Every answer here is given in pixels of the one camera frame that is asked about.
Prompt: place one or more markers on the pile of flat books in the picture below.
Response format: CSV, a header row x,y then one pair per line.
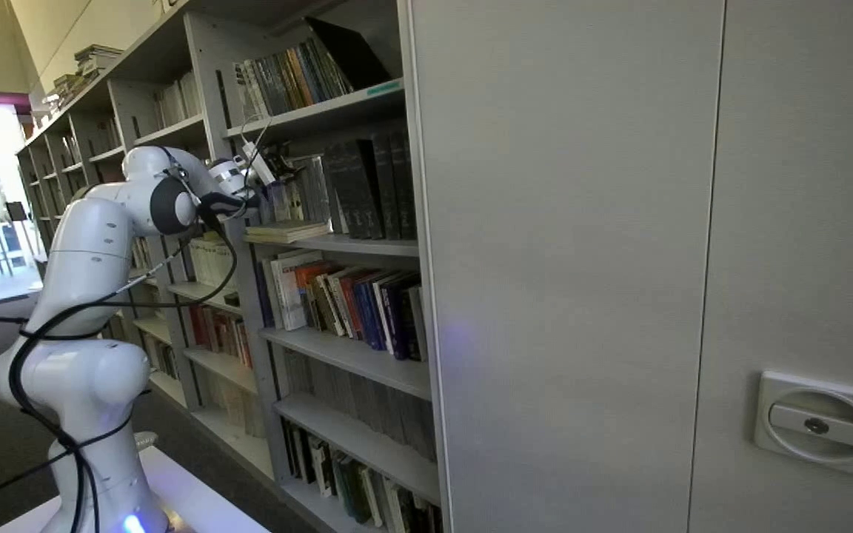
x,y
283,235

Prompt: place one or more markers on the white cabinet lock handle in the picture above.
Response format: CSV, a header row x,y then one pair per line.
x,y
804,418

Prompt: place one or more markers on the grey metal bookshelf unit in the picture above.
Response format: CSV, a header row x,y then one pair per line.
x,y
141,227
336,324

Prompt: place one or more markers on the grey metal bookshelf right unit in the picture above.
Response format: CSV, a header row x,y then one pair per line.
x,y
336,324

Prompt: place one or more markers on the grey metal bookshelf left unit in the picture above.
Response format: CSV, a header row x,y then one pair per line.
x,y
141,227

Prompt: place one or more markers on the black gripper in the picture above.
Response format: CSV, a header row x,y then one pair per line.
x,y
258,164

